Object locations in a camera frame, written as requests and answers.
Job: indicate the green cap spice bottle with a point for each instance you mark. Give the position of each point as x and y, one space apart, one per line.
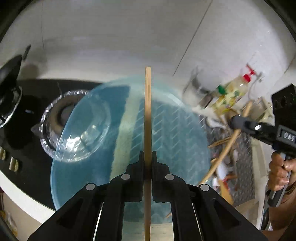
211 95

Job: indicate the wooden chopstick long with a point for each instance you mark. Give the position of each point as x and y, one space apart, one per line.
147 152

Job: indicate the white duck ceramic spoon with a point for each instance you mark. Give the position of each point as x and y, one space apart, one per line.
212 120

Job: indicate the person's right hand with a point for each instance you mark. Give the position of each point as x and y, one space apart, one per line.
281 172

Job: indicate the thick wooden handle utensil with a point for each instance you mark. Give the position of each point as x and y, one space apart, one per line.
222 155

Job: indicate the clear glass bowl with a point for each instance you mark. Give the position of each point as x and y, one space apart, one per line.
73 126

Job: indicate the black gas stove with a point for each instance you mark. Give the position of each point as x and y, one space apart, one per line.
27 165

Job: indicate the black wok pan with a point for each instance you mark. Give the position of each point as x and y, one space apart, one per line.
11 92

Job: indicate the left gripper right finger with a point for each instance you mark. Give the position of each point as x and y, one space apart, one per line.
162 189

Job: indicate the green electric kettle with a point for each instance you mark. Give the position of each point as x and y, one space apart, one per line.
262 111

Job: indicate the wooden chopstick dark tip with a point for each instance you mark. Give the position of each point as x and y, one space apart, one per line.
217 143

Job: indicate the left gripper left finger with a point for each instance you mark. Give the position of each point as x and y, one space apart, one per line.
134 185

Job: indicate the yellow OMO detergent bottle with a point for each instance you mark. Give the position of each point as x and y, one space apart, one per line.
236 89

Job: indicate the steel and black canister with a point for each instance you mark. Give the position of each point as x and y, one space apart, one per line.
197 91

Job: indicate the grey chevron table mat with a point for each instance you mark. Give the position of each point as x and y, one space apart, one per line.
182 140

